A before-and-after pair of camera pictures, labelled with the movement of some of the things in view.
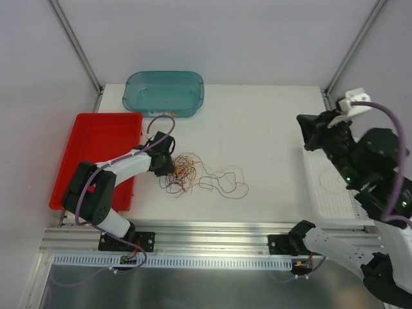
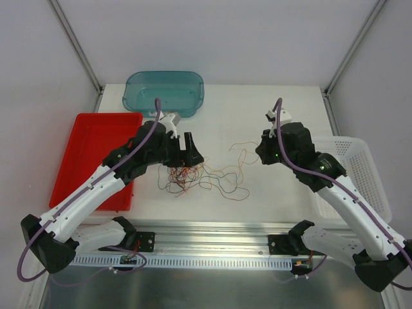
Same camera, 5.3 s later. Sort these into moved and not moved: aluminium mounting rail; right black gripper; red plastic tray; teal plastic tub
Moved: right black gripper
Not moved: teal plastic tub; red plastic tray; aluminium mounting rail
